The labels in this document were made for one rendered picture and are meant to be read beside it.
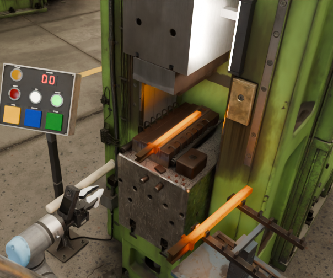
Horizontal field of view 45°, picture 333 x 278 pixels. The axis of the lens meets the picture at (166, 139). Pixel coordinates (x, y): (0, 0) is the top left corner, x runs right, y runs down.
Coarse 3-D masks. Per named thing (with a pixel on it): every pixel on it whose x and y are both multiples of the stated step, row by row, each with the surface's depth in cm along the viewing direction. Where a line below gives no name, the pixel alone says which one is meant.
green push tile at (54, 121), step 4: (48, 112) 177; (48, 116) 176; (52, 116) 176; (56, 116) 176; (60, 116) 176; (48, 120) 176; (52, 120) 176; (56, 120) 176; (60, 120) 176; (48, 124) 177; (52, 124) 176; (56, 124) 176; (60, 124) 176; (48, 128) 177; (52, 128) 176; (56, 128) 176; (60, 128) 176
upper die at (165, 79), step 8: (136, 56) 152; (224, 56) 173; (136, 64) 153; (144, 64) 151; (152, 64) 148; (208, 64) 163; (216, 64) 169; (136, 72) 155; (144, 72) 152; (152, 72) 150; (160, 72) 148; (168, 72) 145; (176, 72) 144; (200, 72) 160; (208, 72) 166; (144, 80) 154; (152, 80) 152; (160, 80) 149; (168, 80) 147; (176, 80) 146; (184, 80) 151; (192, 80) 157; (160, 88) 151; (168, 88) 149; (176, 88) 149
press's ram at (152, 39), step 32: (128, 0) 141; (160, 0) 133; (192, 0) 126; (224, 0) 142; (128, 32) 148; (160, 32) 139; (192, 32) 132; (224, 32) 152; (160, 64) 146; (192, 64) 141
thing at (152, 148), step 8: (200, 112) 190; (184, 120) 184; (192, 120) 186; (176, 128) 178; (168, 136) 173; (152, 144) 166; (160, 144) 169; (144, 152) 162; (152, 152) 166; (136, 160) 161
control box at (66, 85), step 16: (16, 80) 178; (32, 80) 177; (48, 80) 175; (64, 80) 175; (80, 80) 181; (0, 96) 180; (48, 96) 176; (64, 96) 175; (0, 112) 180; (64, 112) 176; (32, 128) 179; (64, 128) 176
